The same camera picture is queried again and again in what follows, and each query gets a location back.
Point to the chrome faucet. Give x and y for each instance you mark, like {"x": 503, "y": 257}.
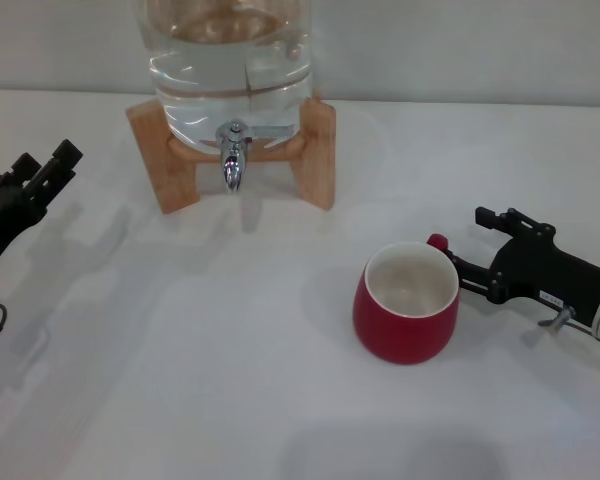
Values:
{"x": 231, "y": 165}

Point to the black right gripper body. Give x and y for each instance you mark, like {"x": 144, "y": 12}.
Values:
{"x": 545, "y": 275}

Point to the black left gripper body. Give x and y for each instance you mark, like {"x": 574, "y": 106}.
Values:
{"x": 0, "y": 225}

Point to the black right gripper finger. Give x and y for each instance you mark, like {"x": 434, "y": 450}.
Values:
{"x": 515, "y": 220}
{"x": 480, "y": 280}

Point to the red ceramic cup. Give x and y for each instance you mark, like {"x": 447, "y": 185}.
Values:
{"x": 395, "y": 330}

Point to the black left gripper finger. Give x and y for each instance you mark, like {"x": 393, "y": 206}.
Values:
{"x": 26, "y": 164}
{"x": 62, "y": 162}

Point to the glass water dispenser jar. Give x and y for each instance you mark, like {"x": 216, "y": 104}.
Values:
{"x": 220, "y": 75}

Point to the wooden dispenser stand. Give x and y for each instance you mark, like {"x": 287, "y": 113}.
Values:
{"x": 175, "y": 170}

